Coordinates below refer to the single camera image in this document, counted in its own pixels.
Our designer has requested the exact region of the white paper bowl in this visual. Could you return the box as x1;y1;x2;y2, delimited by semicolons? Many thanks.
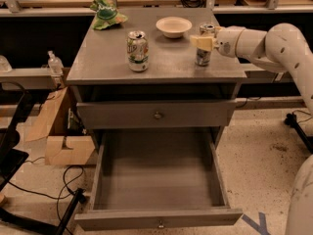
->
156;17;193;39

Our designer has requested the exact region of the open grey lower drawer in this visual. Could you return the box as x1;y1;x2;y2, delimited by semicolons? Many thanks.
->
75;128;243;231

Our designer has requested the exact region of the clear sanitizer bottle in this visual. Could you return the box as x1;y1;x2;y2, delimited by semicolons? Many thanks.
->
48;51;64;75

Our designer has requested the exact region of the black stand base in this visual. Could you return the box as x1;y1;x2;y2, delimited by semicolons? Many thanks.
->
284;114;313;154

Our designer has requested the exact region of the silver redbull can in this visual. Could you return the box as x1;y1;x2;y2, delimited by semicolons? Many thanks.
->
195;23;215;67

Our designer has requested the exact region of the brown cardboard box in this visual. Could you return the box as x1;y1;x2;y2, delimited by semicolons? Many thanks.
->
25;87;97;165

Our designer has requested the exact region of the closed grey upper drawer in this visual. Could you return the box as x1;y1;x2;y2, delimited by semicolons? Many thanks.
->
77;100;236;129

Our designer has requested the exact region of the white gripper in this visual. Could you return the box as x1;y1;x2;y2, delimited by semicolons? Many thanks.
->
190;26;245;58

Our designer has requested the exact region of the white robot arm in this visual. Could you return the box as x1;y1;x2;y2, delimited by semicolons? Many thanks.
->
190;23;313;235

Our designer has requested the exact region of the grey wooden drawer cabinet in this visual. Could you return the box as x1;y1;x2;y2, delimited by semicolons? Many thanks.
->
67;8;246;145

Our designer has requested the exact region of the white green soda can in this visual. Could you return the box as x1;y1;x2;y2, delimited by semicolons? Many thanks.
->
127;30;149;72

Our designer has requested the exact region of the green chip bag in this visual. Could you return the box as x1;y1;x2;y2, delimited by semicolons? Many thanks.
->
90;0;128;30

